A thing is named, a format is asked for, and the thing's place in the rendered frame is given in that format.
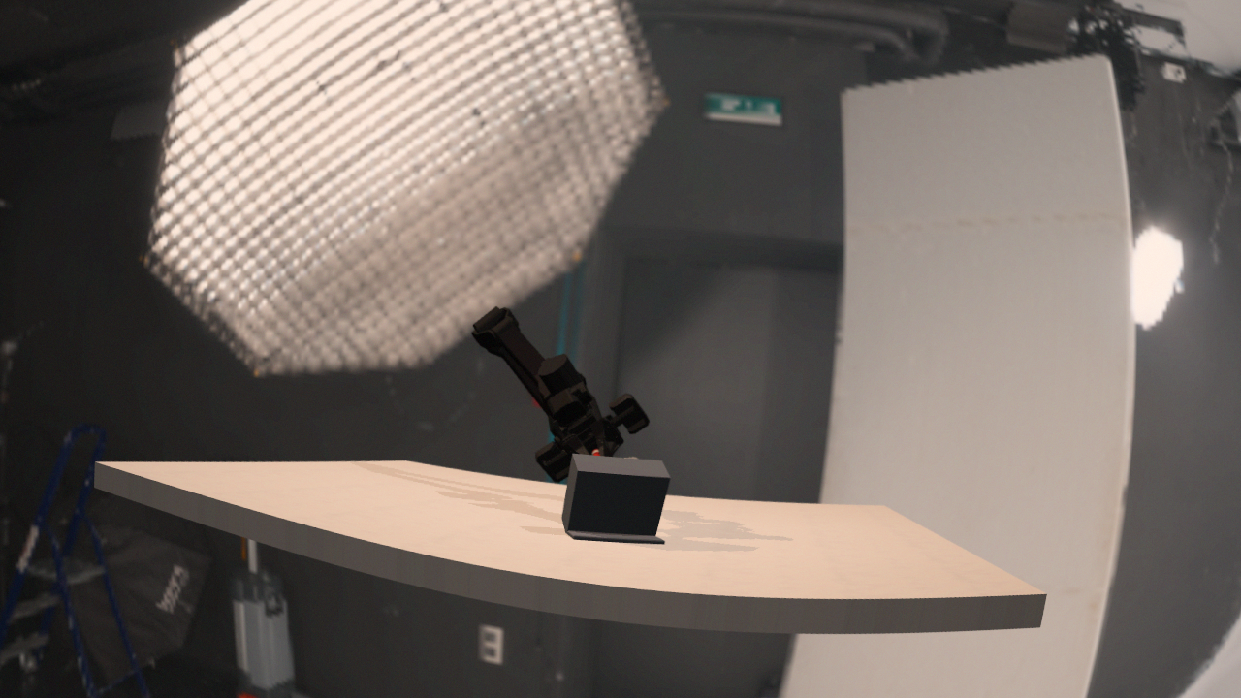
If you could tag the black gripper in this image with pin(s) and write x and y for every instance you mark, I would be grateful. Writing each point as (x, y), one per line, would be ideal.
(592, 432)

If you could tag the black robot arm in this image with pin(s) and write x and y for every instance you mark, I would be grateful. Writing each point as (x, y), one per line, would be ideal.
(554, 382)

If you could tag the grey flat panel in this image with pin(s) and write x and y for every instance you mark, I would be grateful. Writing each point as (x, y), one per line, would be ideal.
(611, 499)

